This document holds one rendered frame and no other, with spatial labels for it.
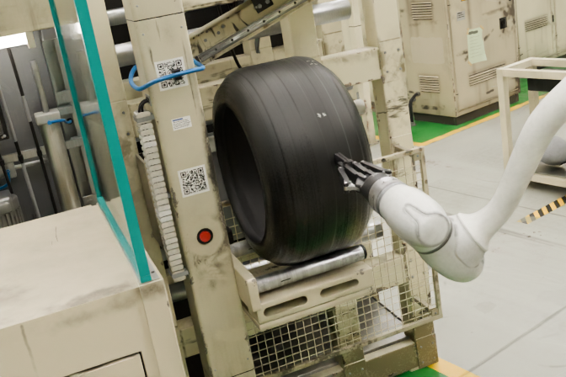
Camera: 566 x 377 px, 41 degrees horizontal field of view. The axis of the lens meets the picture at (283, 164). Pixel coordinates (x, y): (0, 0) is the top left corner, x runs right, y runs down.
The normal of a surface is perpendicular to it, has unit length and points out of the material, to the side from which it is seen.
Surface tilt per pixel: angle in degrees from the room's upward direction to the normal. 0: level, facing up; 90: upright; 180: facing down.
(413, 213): 43
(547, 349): 0
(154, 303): 90
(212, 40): 90
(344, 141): 71
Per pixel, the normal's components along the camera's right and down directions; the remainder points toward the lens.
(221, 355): 0.36, 0.22
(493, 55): 0.59, 0.15
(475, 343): -0.16, -0.94
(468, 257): 0.26, 0.47
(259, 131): -0.48, -0.14
